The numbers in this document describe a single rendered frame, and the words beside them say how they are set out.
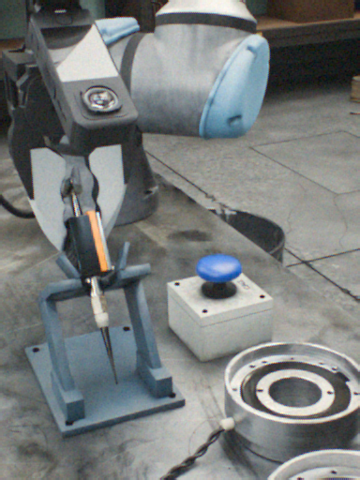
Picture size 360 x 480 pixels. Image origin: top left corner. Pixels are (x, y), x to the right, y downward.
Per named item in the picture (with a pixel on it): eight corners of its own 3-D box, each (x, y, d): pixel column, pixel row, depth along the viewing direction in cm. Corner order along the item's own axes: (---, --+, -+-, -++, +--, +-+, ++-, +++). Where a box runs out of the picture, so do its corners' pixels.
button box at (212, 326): (273, 342, 70) (274, 294, 68) (202, 363, 67) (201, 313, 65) (230, 303, 76) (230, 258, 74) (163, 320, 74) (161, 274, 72)
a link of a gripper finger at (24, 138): (67, 191, 62) (69, 82, 59) (72, 199, 60) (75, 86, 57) (7, 194, 60) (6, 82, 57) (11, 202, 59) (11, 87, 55)
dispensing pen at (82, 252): (104, 386, 58) (55, 173, 61) (94, 388, 62) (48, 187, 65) (132, 379, 59) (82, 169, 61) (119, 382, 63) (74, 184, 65)
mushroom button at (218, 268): (249, 315, 69) (249, 264, 67) (209, 325, 68) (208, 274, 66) (228, 295, 73) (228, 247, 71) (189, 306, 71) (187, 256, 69)
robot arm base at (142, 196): (28, 196, 105) (21, 125, 100) (133, 178, 110) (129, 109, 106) (62, 237, 92) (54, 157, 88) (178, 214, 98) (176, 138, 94)
